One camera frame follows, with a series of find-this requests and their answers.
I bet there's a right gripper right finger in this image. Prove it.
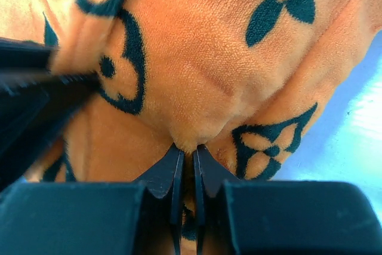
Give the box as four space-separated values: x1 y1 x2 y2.
193 145 239 254

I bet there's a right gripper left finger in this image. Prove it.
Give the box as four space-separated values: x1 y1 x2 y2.
134 146 184 254

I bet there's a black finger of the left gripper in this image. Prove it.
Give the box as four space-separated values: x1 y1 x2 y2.
1 38 100 189

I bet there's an orange patterned pillowcase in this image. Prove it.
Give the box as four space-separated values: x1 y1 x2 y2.
1 0 381 183

